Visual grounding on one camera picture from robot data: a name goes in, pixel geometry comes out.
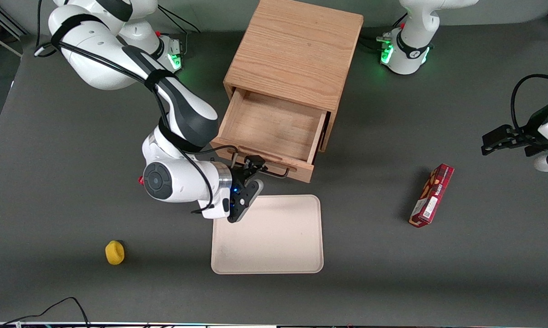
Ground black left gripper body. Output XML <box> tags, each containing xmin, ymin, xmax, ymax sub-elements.
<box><xmin>512</xmin><ymin>103</ymin><xmax>548</xmax><ymax>158</ymax></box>

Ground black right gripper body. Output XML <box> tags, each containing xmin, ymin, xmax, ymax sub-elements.
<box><xmin>230</xmin><ymin>166</ymin><xmax>255</xmax><ymax>202</ymax></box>

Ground wooden drawer with handle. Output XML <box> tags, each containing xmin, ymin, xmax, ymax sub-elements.
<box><xmin>210</xmin><ymin>87</ymin><xmax>328</xmax><ymax>184</ymax></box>

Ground wooden drawer cabinet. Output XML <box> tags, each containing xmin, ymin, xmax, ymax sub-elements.
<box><xmin>223</xmin><ymin>0</ymin><xmax>365</xmax><ymax>154</ymax></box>

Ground beige rectangular tray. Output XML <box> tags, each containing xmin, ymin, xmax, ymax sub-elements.
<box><xmin>210</xmin><ymin>195</ymin><xmax>325</xmax><ymax>275</ymax></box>

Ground red cookie box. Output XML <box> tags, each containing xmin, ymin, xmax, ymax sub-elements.
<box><xmin>408</xmin><ymin>163</ymin><xmax>455</xmax><ymax>228</ymax></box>

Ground yellow sponge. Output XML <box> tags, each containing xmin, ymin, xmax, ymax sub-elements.
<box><xmin>105</xmin><ymin>240</ymin><xmax>125</xmax><ymax>266</ymax></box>

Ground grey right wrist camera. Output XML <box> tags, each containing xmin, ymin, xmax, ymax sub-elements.
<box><xmin>227</xmin><ymin>179</ymin><xmax>264</xmax><ymax>224</ymax></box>

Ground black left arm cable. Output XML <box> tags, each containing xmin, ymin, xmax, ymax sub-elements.
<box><xmin>510</xmin><ymin>73</ymin><xmax>548</xmax><ymax>133</ymax></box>

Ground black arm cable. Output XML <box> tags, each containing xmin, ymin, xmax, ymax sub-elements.
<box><xmin>34</xmin><ymin>0</ymin><xmax>240</xmax><ymax>215</ymax></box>
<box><xmin>510</xmin><ymin>73</ymin><xmax>548</xmax><ymax>133</ymax></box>

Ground black right base cable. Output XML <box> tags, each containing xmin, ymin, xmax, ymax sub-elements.
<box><xmin>156</xmin><ymin>5</ymin><xmax>202</xmax><ymax>35</ymax></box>

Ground black base cable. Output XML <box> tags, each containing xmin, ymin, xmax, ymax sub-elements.
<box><xmin>156</xmin><ymin>5</ymin><xmax>202</xmax><ymax>35</ymax></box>
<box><xmin>359</xmin><ymin>13</ymin><xmax>407</xmax><ymax>51</ymax></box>

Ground black left base cable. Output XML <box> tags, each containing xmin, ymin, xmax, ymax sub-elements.
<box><xmin>359</xmin><ymin>13</ymin><xmax>407</xmax><ymax>51</ymax></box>

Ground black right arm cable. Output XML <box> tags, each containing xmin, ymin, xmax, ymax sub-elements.
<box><xmin>34</xmin><ymin>0</ymin><xmax>240</xmax><ymax>215</ymax></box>

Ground black floor cable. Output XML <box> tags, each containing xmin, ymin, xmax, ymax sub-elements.
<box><xmin>1</xmin><ymin>297</ymin><xmax>91</xmax><ymax>328</ymax></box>

